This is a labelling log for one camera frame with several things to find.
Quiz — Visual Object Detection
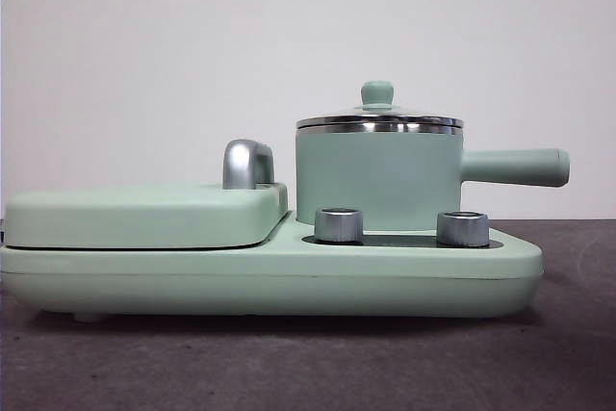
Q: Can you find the mint green hinged grill cover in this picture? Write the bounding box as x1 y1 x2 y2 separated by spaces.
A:
3 181 291 251

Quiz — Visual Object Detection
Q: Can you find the glass lid with mint knob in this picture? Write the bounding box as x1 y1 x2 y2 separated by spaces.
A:
295 81 465 136

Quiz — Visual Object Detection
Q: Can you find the black control panel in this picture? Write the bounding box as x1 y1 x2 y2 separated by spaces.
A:
301 232 504 249

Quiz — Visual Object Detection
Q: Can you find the silver grill cover handle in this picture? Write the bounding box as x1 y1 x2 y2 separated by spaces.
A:
221 139 276 190

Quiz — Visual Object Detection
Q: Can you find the mint green breakfast machine base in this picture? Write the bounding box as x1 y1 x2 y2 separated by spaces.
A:
0 211 546 323

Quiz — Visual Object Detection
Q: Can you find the mint green handled pot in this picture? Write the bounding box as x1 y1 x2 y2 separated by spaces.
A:
294 115 571 234

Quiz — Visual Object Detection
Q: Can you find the silver control dial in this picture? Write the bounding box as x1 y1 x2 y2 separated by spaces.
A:
436 210 491 246
313 207 366 243

